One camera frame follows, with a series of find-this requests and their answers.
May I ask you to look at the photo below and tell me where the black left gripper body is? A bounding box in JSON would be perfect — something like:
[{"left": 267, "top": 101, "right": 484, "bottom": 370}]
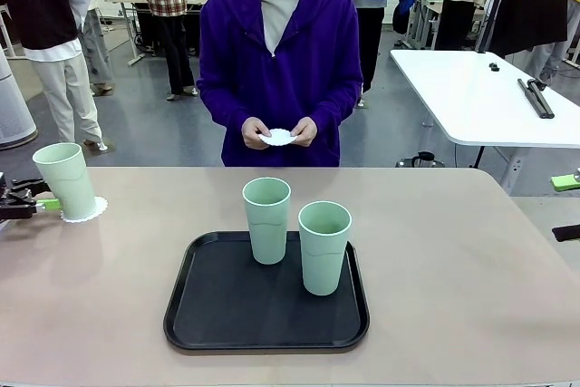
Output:
[{"left": 0, "top": 187, "right": 38, "bottom": 221}]

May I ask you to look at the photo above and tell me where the pale green plastic cup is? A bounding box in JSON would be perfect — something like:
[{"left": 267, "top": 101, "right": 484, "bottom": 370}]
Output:
[
  {"left": 32, "top": 142, "right": 99, "bottom": 220},
  {"left": 297, "top": 200, "right": 353, "bottom": 297},
  {"left": 242, "top": 177, "right": 292, "bottom": 266}
]

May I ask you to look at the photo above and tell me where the white scalloped paper coaster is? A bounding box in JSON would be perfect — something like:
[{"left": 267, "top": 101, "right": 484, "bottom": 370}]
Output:
[
  {"left": 60, "top": 195, "right": 109, "bottom": 225},
  {"left": 257, "top": 128, "right": 300, "bottom": 148}
]

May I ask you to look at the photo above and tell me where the person's right forearm purple sleeve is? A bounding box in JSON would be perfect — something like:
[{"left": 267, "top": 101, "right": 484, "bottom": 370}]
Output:
[{"left": 198, "top": 82, "right": 255, "bottom": 134}]

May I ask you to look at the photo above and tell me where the person's left forearm purple sleeve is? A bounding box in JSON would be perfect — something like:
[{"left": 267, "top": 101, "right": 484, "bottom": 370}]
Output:
[{"left": 307, "top": 82, "right": 363, "bottom": 134}]

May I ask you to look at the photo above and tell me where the person's right hand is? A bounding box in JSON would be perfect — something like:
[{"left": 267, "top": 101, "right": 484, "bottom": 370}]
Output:
[{"left": 241, "top": 116, "right": 273, "bottom": 150}]

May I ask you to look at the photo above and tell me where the person's left hand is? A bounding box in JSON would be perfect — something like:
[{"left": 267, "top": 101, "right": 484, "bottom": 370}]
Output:
[{"left": 291, "top": 117, "right": 317, "bottom": 148}]

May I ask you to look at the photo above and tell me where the white perforated cylinder appliance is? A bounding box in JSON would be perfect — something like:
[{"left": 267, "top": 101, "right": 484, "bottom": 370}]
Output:
[{"left": 0, "top": 44, "right": 38, "bottom": 151}]

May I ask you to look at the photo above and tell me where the black folded tripod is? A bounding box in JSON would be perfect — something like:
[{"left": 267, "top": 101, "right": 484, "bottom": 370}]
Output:
[{"left": 517, "top": 78, "right": 556, "bottom": 120}]

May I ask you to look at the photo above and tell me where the white table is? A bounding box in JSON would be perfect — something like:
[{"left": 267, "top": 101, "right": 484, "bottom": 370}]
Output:
[{"left": 389, "top": 49, "right": 580, "bottom": 189}]

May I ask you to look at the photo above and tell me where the black kettle on base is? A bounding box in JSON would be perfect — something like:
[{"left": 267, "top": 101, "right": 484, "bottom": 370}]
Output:
[{"left": 395, "top": 150, "right": 445, "bottom": 169}]

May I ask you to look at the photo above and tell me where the person in grey trousers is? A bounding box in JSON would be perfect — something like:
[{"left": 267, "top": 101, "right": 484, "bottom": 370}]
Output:
[{"left": 67, "top": 0, "right": 114, "bottom": 97}]

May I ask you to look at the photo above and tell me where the person in black coat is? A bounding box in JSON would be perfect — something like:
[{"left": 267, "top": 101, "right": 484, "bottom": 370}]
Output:
[{"left": 488, "top": 0, "right": 570, "bottom": 87}]

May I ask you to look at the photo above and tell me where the black slanted stand pole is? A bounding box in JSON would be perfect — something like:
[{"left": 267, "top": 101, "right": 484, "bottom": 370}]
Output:
[{"left": 475, "top": 0, "right": 517, "bottom": 53}]

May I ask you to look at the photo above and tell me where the black plastic serving tray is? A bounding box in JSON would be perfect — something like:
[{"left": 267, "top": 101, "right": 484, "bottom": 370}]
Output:
[{"left": 163, "top": 230, "right": 371, "bottom": 353}]

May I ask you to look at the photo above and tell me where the person in purple hoodie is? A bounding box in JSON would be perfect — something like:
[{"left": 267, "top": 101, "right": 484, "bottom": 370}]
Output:
[{"left": 197, "top": 0, "right": 364, "bottom": 169}]

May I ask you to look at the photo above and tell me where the black right arm cable sleeve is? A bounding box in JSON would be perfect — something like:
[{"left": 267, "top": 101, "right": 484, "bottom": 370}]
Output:
[{"left": 552, "top": 225, "right": 580, "bottom": 244}]

